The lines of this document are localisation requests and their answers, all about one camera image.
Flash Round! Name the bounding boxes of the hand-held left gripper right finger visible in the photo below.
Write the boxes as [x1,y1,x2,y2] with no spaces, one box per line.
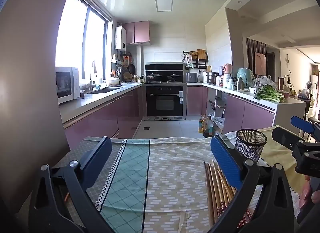
[210,135,298,233]

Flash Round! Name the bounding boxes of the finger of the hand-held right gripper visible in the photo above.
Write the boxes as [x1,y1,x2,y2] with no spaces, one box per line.
[272,126,307,153]
[290,116,320,135]

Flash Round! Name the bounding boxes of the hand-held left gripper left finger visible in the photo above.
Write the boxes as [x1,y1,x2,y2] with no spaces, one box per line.
[29,136,112,233]

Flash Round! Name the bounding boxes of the bunch of wooden chopsticks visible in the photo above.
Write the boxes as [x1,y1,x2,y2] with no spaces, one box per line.
[204,160,253,226]

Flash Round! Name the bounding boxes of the black mesh utensil holder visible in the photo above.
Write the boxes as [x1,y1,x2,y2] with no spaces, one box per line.
[235,129,268,163]

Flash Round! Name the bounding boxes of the person's right hand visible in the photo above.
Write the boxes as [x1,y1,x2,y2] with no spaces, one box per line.
[299,175,320,208]

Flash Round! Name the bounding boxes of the dark oil bottle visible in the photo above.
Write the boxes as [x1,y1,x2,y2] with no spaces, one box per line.
[203,116,215,138]

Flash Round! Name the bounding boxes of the pink cabinets with white countertop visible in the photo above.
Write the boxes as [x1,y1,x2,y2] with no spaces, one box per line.
[59,82,145,148]
[186,83,307,136]

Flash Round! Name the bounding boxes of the bunch of green vegetables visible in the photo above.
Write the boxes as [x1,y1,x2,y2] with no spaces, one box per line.
[254,85,285,103]

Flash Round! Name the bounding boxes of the yellow oil bottle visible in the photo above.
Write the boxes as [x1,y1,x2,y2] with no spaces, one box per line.
[199,114,208,134]

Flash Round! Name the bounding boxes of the clear plastic bag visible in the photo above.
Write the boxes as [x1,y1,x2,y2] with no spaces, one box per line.
[254,76,278,91]

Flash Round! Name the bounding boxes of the patchwork patterned tablecloth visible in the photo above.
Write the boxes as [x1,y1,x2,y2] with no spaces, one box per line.
[19,125,309,233]

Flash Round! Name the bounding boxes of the kitchen sink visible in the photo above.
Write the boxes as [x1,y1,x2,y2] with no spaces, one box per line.
[86,86,120,95]

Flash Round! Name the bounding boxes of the teal round appliance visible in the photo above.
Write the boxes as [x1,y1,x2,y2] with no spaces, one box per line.
[236,67,255,88]

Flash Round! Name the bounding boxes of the steel sink faucet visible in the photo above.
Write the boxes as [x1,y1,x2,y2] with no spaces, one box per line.
[87,73,97,92]

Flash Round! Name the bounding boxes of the white microwave oven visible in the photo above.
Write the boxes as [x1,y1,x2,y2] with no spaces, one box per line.
[55,66,81,104]

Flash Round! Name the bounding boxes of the black integrated stove oven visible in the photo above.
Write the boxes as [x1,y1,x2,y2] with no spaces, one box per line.
[144,62,188,121]

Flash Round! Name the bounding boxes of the stainless steel pot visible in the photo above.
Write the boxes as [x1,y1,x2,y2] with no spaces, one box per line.
[205,71,220,84]

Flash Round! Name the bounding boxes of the white water heater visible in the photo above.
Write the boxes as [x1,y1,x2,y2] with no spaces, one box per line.
[115,26,127,50]

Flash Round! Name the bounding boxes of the kitchen window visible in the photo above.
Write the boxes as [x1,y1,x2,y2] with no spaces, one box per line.
[55,0,112,84]

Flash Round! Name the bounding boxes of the square ceiling light panel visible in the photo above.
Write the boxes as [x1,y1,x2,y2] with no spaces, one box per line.
[154,0,174,12]

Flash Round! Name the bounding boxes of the framed wall painting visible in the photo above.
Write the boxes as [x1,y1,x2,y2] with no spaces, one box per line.
[254,52,267,76]

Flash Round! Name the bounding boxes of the black wall rack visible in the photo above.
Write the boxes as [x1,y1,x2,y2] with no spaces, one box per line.
[182,49,209,71]

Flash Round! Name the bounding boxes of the pink wall cabinet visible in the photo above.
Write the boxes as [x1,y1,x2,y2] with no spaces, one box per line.
[122,21,150,45]

